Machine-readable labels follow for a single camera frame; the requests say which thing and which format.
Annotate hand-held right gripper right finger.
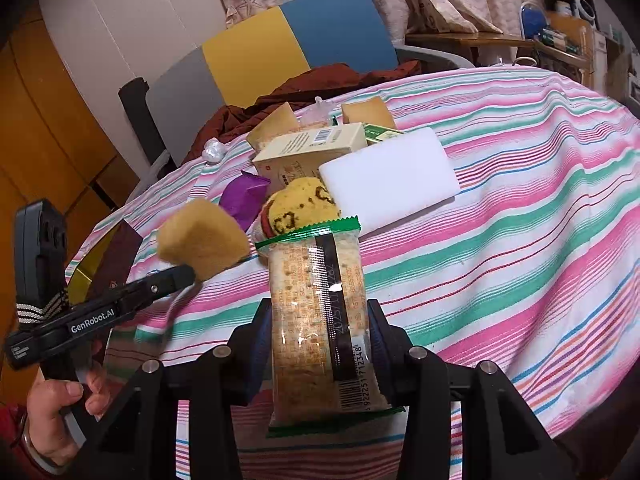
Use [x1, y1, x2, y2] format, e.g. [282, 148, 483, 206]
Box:
[366, 299, 566, 480]

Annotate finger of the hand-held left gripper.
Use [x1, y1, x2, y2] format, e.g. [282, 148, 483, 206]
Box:
[117, 265, 197, 312]

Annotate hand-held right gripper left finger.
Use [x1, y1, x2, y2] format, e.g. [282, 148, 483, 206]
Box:
[75, 299, 275, 480]

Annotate dark brown tray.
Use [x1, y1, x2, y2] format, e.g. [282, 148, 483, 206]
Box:
[66, 220, 146, 376]

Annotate tan sponge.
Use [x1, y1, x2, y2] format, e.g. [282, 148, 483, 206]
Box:
[157, 197, 251, 282]
[246, 101, 301, 152]
[341, 97, 397, 131]

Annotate clear cracker packet green ends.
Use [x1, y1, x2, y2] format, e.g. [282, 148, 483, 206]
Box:
[254, 214, 407, 433]

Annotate white foam block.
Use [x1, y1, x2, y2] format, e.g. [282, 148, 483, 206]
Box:
[319, 126, 462, 235]

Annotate beige carton box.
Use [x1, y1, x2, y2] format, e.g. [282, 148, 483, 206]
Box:
[251, 124, 368, 196]

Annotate green and cream small box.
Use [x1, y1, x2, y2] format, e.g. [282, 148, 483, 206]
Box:
[361, 122, 405, 147]

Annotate person's left forearm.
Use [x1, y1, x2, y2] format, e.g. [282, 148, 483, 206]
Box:
[0, 402, 56, 480]

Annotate person's left hand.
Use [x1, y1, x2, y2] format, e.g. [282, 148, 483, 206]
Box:
[25, 360, 113, 466]

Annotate purple wrapper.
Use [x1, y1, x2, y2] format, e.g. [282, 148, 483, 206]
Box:
[219, 170, 272, 231]

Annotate wooden cabinet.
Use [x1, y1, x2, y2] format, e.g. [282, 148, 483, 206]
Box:
[0, 0, 141, 321]

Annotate round yellow sponge dark print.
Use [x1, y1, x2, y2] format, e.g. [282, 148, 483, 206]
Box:
[257, 176, 343, 241]

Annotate pink cap bottle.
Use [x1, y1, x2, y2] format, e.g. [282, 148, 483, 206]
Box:
[299, 96, 336, 128]

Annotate grey yellow blue chair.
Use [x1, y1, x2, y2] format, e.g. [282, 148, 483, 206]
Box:
[118, 0, 473, 181]

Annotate dark red jacket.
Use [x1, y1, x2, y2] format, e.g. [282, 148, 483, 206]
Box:
[181, 60, 423, 166]

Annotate wooden side table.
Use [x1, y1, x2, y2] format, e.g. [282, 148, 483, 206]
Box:
[405, 32, 536, 68]

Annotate blue round object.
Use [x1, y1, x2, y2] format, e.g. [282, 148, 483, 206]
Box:
[520, 2, 548, 41]

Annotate cluttered wooden shelf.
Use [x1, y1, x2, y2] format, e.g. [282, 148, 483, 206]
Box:
[520, 0, 640, 111]

